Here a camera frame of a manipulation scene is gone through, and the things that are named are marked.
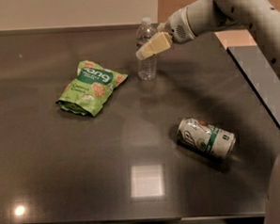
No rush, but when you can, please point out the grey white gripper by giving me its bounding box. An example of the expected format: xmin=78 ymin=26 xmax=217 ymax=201
xmin=136 ymin=7 xmax=196 ymax=60

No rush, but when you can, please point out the clear plastic water bottle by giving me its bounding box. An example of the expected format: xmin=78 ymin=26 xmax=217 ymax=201
xmin=136 ymin=17 xmax=157 ymax=81

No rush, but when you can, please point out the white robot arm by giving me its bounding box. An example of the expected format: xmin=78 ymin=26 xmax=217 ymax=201
xmin=136 ymin=0 xmax=280 ymax=224

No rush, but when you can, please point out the white green 7up can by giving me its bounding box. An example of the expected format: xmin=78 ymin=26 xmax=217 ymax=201
xmin=177 ymin=118 xmax=236 ymax=160

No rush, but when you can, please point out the green snack chip bag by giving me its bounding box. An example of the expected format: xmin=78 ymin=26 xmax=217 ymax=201
xmin=56 ymin=60 xmax=128 ymax=117

